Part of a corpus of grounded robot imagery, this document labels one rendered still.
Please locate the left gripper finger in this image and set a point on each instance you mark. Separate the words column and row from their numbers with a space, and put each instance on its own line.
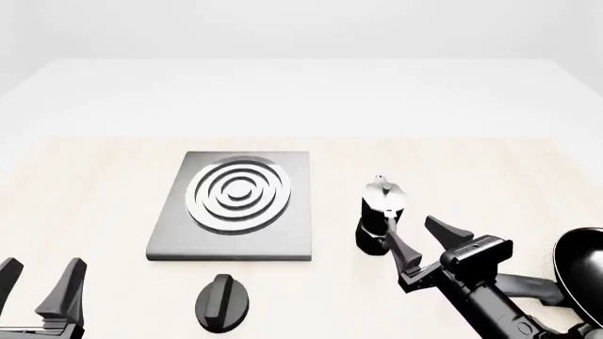
column 9, row 275
column 66, row 300

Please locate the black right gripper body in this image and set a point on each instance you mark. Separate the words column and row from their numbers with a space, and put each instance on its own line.
column 421, row 277

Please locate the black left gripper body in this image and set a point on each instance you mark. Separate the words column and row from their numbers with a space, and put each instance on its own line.
column 42, row 333

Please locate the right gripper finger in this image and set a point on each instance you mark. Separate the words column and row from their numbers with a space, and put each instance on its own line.
column 405, row 254
column 447, row 234

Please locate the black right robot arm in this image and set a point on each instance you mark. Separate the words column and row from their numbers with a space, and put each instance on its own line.
column 480, row 303

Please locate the black moka pot, silver lid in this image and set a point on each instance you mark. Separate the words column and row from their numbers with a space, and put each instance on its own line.
column 372, row 226

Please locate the grey stove plate with rings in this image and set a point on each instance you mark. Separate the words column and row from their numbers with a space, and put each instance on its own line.
column 169, row 240

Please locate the round black stove knob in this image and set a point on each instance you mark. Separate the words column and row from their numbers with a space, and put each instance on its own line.
column 221, row 303

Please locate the black frying pan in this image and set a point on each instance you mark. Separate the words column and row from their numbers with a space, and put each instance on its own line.
column 581, row 268

